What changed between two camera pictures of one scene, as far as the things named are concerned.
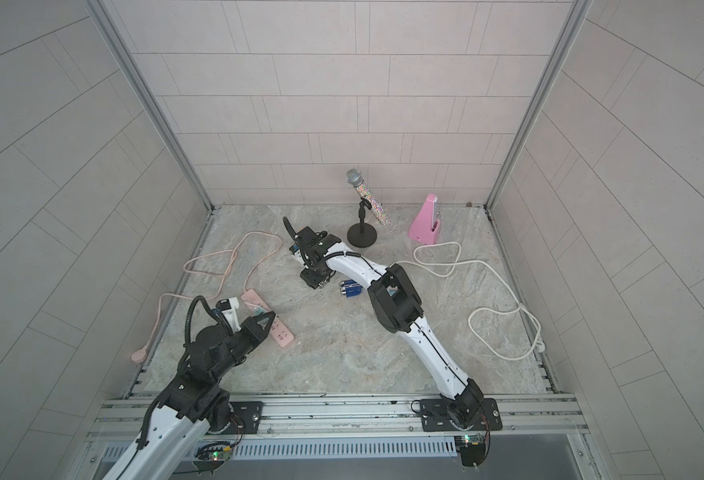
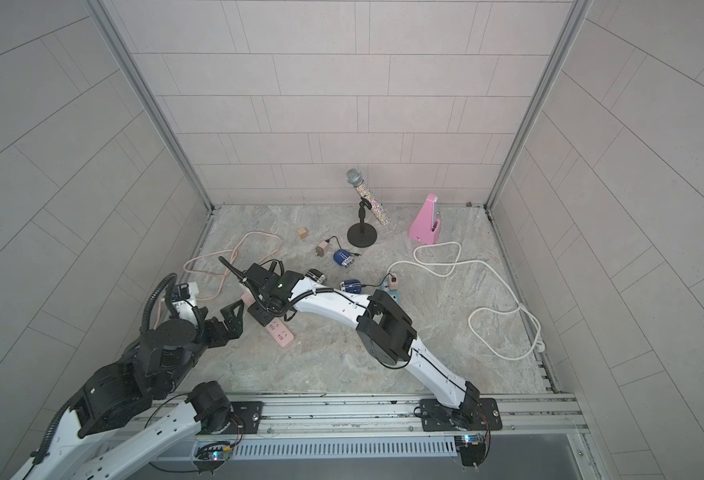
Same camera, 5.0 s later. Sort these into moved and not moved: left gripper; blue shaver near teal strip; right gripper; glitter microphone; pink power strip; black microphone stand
Moved: left gripper; right gripper
Not moved: glitter microphone; pink power strip; black microphone stand; blue shaver near teal strip
